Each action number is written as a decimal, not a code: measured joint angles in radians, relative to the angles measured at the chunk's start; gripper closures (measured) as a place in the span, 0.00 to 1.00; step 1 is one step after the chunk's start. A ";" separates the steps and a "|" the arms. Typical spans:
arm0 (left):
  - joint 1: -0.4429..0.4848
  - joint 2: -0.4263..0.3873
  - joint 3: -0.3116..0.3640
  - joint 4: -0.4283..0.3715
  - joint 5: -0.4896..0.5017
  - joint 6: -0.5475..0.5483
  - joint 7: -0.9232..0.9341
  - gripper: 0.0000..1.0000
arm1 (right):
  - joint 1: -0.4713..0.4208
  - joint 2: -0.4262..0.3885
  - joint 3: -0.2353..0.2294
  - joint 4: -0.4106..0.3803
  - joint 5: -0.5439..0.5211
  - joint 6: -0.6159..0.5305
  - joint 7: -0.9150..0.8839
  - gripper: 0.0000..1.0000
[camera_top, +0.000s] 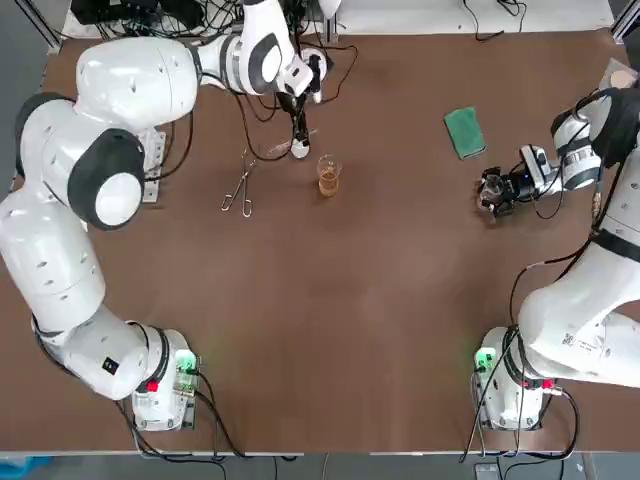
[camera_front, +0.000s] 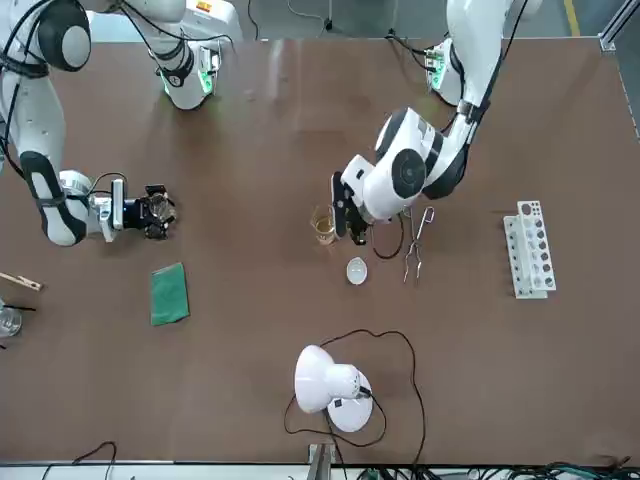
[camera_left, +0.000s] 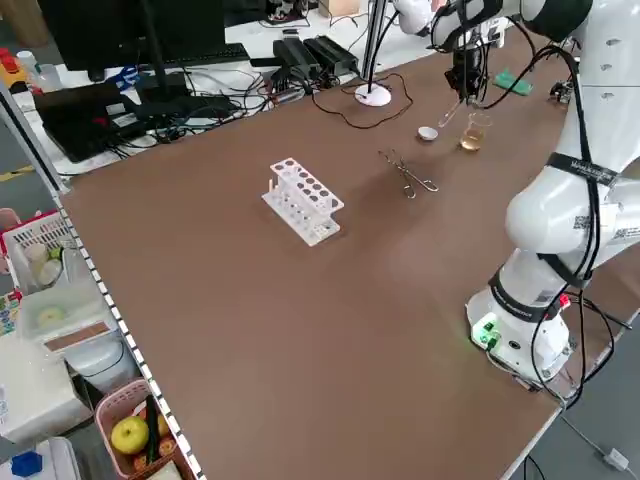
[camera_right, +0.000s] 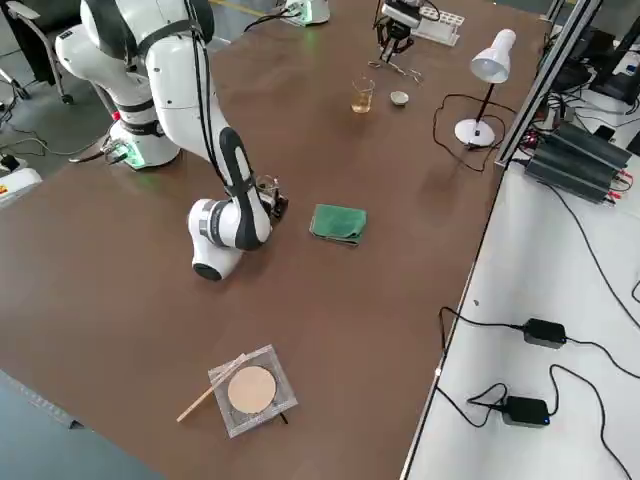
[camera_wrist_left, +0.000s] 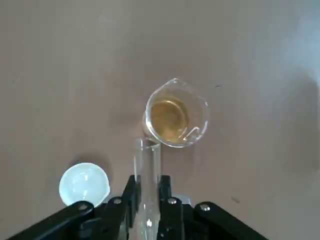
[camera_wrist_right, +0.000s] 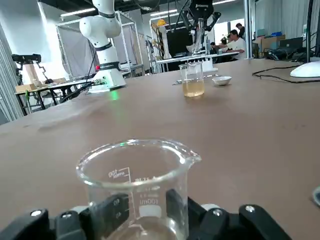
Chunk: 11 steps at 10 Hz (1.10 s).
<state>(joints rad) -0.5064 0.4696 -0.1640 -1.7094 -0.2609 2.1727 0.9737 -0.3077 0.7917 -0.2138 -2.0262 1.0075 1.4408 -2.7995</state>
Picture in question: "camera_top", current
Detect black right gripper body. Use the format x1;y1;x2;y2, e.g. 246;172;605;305
499;172;537;202

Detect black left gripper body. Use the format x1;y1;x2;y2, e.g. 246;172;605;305
276;88;307;121

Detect small glass beaker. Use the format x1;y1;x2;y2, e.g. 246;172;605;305
473;175;504;212

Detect glass beaker with yellow liquid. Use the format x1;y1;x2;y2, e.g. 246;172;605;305
316;153;346;199

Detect green folded cloth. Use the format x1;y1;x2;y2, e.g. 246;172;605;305
443;106;489;161

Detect metal crucible tongs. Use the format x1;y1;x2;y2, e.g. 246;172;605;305
219;147;261;220

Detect white desk lamp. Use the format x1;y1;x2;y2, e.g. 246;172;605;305
299;0;344;105

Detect white test tube rack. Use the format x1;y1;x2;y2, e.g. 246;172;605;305
133;127;168;205

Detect black lamp cable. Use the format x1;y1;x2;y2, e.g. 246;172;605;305
239;42;359;151

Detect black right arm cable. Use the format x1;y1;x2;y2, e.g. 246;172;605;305
507;89;631;351

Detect tangle of desk cables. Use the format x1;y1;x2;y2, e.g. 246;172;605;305
69;0;324;40

